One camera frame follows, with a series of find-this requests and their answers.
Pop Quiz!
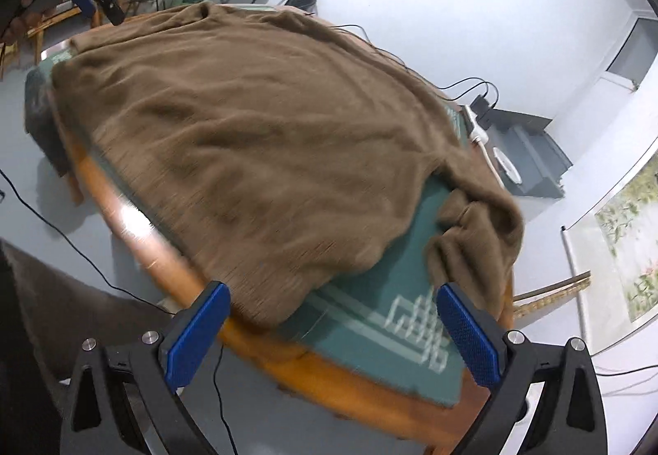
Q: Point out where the black adapter cable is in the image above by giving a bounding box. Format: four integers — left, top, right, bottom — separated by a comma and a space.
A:
439, 79, 500, 109

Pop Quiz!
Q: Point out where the grey cabinet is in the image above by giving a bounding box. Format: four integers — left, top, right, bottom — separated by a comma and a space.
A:
483, 108, 574, 200

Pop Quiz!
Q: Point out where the thin black cable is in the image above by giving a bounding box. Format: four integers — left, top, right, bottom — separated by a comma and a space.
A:
591, 363, 658, 397

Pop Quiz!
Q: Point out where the white power strip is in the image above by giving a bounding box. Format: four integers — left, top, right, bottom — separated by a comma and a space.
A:
461, 104, 489, 146

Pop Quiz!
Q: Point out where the wooden stick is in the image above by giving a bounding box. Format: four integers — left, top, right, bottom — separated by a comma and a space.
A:
511, 270, 593, 319

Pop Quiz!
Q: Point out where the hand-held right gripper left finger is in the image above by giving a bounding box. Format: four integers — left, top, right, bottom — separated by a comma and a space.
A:
60, 281, 230, 455

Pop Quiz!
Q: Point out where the white round disc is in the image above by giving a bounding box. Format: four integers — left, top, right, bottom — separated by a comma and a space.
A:
492, 147, 521, 186

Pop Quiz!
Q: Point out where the grey door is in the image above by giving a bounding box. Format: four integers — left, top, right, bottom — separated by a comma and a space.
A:
605, 14, 658, 92

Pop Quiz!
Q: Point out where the brown fleece garment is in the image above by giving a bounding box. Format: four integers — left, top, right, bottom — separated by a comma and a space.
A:
50, 2, 526, 330

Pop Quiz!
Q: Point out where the hanging scroll painting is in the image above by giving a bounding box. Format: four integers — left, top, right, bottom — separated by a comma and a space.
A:
560, 136, 658, 358

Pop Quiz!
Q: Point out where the black floor cable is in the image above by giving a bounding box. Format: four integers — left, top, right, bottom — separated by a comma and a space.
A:
0, 167, 240, 455

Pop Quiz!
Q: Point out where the wooden table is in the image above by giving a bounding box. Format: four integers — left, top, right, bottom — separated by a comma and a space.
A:
49, 5, 517, 455

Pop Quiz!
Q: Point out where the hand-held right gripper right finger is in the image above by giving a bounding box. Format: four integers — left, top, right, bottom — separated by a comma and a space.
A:
436, 282, 608, 455

